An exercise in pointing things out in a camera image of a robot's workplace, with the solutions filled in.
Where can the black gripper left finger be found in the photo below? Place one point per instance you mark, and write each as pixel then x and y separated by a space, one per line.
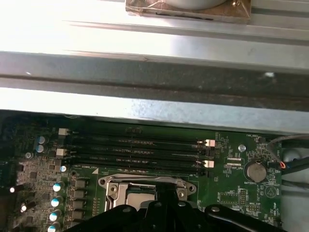
pixel 144 220

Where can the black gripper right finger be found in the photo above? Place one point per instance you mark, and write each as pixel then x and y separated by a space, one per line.
pixel 188 220

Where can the metal socket cover frame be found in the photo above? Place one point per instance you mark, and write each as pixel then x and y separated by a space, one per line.
pixel 119 191

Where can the CPU socket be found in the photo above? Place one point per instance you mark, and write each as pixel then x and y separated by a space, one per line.
pixel 189 191

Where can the green motherboard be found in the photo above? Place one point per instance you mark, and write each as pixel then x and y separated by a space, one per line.
pixel 217 186

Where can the silver coin battery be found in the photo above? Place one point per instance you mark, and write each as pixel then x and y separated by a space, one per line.
pixel 256 171

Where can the small silver capacitor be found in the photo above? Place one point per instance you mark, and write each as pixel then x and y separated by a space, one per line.
pixel 63 168
pixel 39 148
pixel 53 228
pixel 55 215
pixel 56 201
pixel 41 139
pixel 57 187

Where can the black and silver PC case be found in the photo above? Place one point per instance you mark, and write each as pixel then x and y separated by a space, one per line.
pixel 154 108

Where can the square brown base plate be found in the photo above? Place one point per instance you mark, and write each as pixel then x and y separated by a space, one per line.
pixel 144 10

